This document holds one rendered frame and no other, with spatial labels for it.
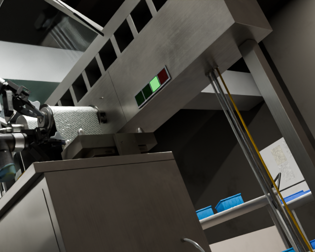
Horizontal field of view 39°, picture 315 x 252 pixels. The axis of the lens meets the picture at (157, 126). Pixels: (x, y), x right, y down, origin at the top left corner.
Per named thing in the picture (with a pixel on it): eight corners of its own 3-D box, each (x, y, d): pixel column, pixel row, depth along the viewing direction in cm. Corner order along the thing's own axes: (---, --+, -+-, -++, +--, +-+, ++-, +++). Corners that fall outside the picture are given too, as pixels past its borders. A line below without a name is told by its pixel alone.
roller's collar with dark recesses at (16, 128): (9, 139, 221) (6, 128, 223) (21, 138, 225) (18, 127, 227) (14, 133, 217) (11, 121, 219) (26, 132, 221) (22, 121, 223)
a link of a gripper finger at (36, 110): (48, 105, 202) (30, 94, 200) (43, 114, 198) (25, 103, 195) (46, 109, 204) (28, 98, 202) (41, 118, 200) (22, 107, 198)
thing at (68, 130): (65, 159, 192) (54, 122, 199) (109, 155, 208) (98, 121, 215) (66, 158, 192) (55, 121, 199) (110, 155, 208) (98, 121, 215)
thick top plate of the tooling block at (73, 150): (64, 165, 185) (60, 153, 187) (138, 159, 212) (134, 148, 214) (82, 148, 175) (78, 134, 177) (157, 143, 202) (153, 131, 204)
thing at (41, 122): (35, 120, 206) (40, 108, 203) (39, 120, 208) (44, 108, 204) (41, 131, 202) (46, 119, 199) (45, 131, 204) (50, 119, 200)
